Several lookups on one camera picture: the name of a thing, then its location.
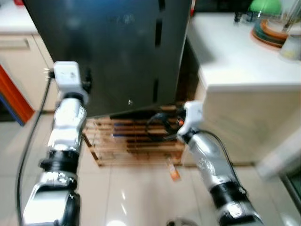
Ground dark brushed steel fridge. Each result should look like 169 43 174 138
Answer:
23 0 193 118

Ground wooden wine rack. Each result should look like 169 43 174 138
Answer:
82 105 188 182

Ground orange crate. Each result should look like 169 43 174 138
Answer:
0 65 35 124

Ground white side counter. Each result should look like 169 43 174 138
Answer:
186 12 301 166

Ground blue flat board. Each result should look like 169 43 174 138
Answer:
0 94 25 127

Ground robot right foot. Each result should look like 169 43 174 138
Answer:
166 218 199 226

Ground stacked orange rimmed plates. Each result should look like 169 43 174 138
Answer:
251 18 291 48

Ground green dome lid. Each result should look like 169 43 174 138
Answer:
248 0 283 15

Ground glass sliding door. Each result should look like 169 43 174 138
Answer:
281 166 301 215

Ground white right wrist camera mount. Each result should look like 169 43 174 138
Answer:
177 100 204 140

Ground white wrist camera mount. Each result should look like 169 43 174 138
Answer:
177 100 204 140
53 61 90 105

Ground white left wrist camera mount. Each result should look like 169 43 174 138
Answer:
53 61 90 105

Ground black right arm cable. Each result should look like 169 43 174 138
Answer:
146 111 243 191

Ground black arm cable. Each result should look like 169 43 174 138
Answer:
16 70 55 224
146 111 243 191

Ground steel bar cabinet handle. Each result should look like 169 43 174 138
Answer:
0 38 31 50

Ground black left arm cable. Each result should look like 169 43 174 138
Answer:
16 70 55 224

